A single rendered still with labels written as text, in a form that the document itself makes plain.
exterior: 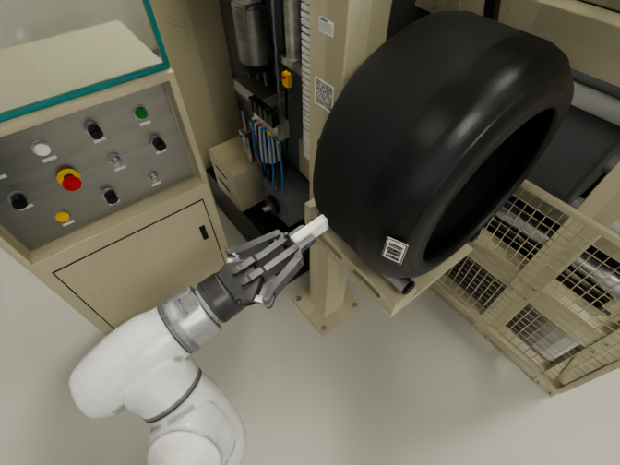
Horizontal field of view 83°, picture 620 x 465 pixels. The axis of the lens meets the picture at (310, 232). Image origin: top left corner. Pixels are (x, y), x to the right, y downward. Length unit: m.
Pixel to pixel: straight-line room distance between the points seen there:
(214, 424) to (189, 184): 0.81
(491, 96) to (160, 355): 0.61
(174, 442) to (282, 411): 1.18
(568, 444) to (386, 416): 0.76
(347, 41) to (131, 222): 0.79
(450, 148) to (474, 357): 1.48
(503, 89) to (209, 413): 0.65
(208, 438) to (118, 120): 0.79
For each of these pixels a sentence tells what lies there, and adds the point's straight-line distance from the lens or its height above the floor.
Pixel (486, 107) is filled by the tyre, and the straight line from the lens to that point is 0.61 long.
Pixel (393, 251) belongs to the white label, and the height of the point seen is 1.17.
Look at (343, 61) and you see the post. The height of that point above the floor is 1.33.
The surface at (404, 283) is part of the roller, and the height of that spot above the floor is 0.92.
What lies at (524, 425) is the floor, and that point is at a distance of 1.95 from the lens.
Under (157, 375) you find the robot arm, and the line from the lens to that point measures 0.56.
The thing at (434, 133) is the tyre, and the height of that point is 1.37.
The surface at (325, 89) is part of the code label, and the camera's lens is 0.94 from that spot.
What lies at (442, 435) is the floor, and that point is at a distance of 1.81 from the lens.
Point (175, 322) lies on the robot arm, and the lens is 0.54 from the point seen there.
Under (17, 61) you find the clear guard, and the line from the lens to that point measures 0.96.
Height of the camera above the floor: 1.70
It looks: 52 degrees down
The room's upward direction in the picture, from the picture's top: straight up
